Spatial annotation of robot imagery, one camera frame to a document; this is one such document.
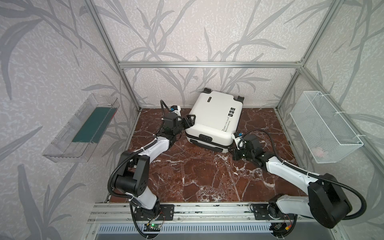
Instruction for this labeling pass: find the black and white suitcase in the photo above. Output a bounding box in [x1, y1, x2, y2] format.
[185, 88, 244, 153]

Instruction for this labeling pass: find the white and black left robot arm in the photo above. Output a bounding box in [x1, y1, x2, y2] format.
[107, 111, 196, 215]

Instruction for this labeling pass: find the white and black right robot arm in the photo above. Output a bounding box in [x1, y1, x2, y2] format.
[229, 133, 353, 229]

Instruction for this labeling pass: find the pink object in basket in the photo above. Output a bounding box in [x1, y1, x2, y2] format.
[312, 147, 327, 158]

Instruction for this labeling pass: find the green board in shelf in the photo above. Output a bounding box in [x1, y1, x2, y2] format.
[72, 107, 118, 144]

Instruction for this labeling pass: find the left green circuit board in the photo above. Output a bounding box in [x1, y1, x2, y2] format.
[143, 223, 162, 232]

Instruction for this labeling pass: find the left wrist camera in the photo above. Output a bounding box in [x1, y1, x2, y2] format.
[170, 105, 181, 117]

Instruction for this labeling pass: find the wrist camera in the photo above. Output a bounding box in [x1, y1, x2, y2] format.
[170, 105, 181, 117]
[231, 132, 245, 150]

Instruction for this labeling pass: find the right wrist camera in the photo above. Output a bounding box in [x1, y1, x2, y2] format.
[231, 132, 245, 150]

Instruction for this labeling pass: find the left black corrugated cable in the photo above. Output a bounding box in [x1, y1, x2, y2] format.
[107, 99, 172, 239]

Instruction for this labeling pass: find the black corrugated cable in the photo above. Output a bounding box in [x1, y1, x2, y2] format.
[107, 99, 172, 239]
[241, 128, 368, 239]

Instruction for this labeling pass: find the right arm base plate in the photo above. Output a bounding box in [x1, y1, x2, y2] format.
[250, 203, 281, 221]

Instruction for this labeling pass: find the white wire mesh basket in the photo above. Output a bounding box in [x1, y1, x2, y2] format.
[290, 91, 364, 164]

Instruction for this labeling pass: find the right circuit board with wires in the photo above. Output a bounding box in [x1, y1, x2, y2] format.
[270, 223, 292, 233]

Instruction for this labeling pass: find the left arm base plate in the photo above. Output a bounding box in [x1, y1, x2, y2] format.
[134, 204, 175, 221]

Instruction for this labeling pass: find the clear plastic wall shelf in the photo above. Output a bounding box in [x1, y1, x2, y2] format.
[42, 94, 120, 163]

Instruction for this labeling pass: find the right black corrugated cable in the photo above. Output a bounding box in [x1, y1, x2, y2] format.
[241, 128, 368, 239]

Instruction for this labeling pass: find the aluminium front rail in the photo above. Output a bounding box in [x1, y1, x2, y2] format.
[86, 201, 340, 224]

